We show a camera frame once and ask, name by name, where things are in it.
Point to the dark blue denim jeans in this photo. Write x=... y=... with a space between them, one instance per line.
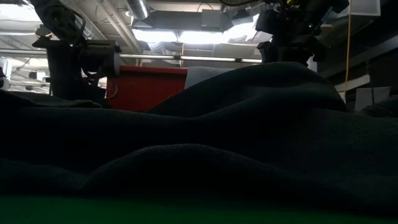
x=217 y=140

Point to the green table mat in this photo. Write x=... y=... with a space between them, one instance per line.
x=124 y=213

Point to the red plastic laundry bin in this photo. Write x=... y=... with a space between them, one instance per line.
x=146 y=88

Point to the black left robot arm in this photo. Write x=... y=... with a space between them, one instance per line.
x=59 y=18

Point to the smooth silver ventilation duct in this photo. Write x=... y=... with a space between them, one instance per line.
x=138 y=7

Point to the long ceiling light bar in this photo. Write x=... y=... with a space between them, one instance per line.
x=202 y=58

